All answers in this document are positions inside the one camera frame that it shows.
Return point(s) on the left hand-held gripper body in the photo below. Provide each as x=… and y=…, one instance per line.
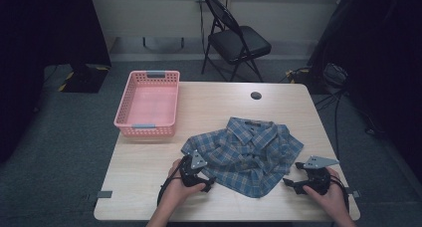
x=189, y=174

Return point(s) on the black stand base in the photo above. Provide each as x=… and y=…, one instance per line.
x=86, y=79

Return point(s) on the dark round table grommet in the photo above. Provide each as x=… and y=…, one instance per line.
x=256, y=95

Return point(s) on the dark curtain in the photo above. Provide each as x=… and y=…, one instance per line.
x=381, y=54

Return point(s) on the person's left hand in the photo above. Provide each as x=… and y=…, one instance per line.
x=177, y=195

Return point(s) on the black folding chair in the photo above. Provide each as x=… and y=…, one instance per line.
x=239, y=44

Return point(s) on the yellow black floor object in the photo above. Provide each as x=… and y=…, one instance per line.
x=297, y=76

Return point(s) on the person's right hand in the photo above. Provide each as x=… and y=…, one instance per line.
x=331, y=198

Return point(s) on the black curtain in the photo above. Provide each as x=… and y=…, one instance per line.
x=49, y=38

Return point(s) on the pink plastic basket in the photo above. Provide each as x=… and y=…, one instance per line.
x=149, y=104

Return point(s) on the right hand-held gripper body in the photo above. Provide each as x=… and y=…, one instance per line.
x=318, y=180

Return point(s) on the grey table clamp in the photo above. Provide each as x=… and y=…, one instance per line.
x=104, y=194
x=355, y=193

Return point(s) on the blue plaid shirt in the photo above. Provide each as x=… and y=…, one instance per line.
x=245, y=154

